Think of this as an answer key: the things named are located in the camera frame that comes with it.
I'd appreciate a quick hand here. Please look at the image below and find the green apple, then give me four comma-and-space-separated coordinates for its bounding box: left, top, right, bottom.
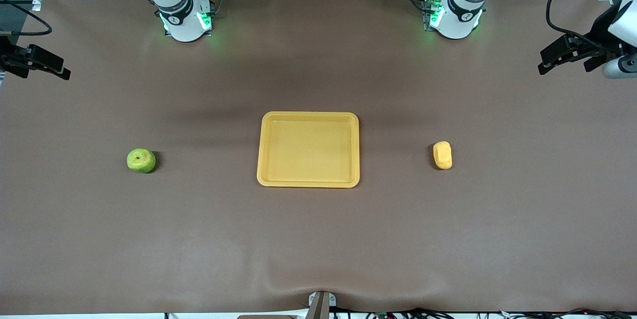
126, 148, 157, 174

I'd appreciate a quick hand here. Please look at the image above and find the grey metal table clamp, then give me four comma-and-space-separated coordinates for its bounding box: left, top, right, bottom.
308, 291, 337, 319

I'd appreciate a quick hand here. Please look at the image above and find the brown table mat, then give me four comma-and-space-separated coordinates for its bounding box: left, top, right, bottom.
0, 0, 637, 316

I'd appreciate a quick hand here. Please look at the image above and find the yellow plastic tray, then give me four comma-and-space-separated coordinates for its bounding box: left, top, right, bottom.
257, 111, 360, 189

